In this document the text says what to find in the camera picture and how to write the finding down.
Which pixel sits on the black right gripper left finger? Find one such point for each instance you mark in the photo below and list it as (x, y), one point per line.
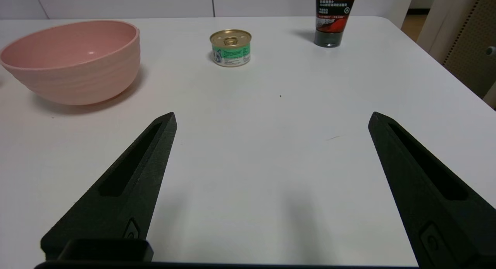
(131, 183)

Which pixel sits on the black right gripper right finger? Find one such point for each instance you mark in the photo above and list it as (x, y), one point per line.
(434, 207)

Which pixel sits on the pink plastic bowl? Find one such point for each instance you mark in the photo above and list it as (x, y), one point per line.
(77, 67)

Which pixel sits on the brown pegboard panel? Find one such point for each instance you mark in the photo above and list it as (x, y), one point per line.
(474, 48)

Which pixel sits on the grey round knob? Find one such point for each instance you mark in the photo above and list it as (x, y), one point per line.
(491, 50)

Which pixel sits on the green label pet food can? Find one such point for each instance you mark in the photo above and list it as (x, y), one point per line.
(231, 48)

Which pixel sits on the black red cosmetic tube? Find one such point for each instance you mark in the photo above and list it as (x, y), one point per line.
(333, 21)

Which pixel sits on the beige cabinet frame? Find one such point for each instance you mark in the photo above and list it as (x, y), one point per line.
(441, 25)

